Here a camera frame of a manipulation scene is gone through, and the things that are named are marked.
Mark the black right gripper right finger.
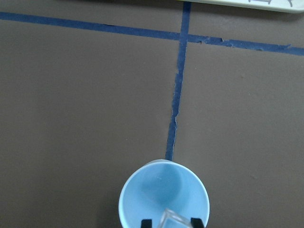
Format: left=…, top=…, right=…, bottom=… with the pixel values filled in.
left=190, top=218, right=203, bottom=228

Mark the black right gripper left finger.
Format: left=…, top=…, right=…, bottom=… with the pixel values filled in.
left=141, top=219, right=152, bottom=228

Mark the clear ice cube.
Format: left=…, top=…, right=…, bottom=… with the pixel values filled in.
left=158, top=209, right=192, bottom=228

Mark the light blue plastic cup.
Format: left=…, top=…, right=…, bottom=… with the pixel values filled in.
left=118, top=159, right=210, bottom=228

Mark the cream bear serving tray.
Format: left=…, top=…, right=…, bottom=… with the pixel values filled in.
left=185, top=0, right=304, bottom=14

